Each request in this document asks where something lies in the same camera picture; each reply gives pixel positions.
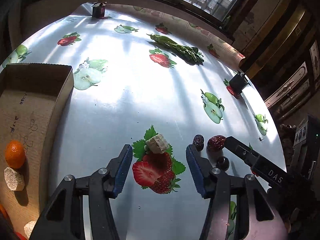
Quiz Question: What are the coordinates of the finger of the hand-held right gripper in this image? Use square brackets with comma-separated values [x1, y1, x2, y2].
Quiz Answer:
[225, 136, 260, 168]

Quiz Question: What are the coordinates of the green leafy vegetable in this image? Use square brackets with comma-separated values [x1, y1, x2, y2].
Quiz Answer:
[146, 33, 204, 65]

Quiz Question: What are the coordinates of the large orange mandarin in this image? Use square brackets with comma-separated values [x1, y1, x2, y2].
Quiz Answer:
[5, 140, 26, 169]

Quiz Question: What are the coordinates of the small sugarcane piece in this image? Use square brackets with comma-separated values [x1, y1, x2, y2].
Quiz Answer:
[145, 134, 166, 154]

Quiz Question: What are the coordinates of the cardboard box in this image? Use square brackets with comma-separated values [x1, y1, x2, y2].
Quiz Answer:
[0, 63, 74, 240]

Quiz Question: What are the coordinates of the small dark jar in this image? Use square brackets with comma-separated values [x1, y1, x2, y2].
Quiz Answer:
[91, 0, 108, 19]

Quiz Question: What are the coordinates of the dark red wrinkled date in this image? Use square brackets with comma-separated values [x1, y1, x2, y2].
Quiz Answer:
[193, 135, 205, 152]

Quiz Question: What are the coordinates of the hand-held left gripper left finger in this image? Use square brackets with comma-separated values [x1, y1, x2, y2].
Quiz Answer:
[29, 144, 133, 240]

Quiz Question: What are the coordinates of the dark purple round fruit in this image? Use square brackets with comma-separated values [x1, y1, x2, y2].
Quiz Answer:
[216, 156, 230, 172]

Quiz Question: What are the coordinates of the long red date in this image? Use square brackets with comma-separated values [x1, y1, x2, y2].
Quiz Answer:
[206, 135, 227, 152]

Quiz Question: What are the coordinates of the small black box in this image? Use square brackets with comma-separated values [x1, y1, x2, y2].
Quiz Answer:
[229, 71, 250, 93]

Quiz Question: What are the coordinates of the large sugarcane chunk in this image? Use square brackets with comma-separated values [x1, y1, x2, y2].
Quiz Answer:
[4, 167, 26, 192]
[24, 221, 37, 239]

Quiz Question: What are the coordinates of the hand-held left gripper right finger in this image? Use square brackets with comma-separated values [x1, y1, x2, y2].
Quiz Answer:
[185, 144, 275, 240]

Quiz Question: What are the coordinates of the fruit-print tablecloth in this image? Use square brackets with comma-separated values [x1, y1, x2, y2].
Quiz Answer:
[0, 1, 288, 240]

